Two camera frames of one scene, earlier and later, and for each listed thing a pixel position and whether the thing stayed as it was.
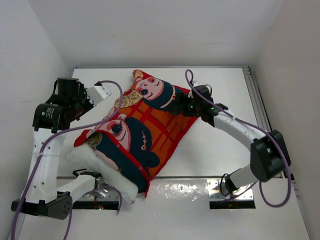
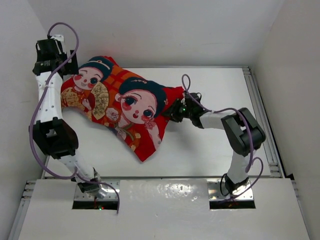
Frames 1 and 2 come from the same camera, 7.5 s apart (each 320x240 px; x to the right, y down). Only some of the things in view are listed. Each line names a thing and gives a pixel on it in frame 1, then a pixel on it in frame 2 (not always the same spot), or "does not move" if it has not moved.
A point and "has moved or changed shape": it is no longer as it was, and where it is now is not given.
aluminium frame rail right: (258, 102) does not move
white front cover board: (178, 209) does not move
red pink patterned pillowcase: (140, 132) has moved or changed shape
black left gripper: (82, 93) → (63, 56)
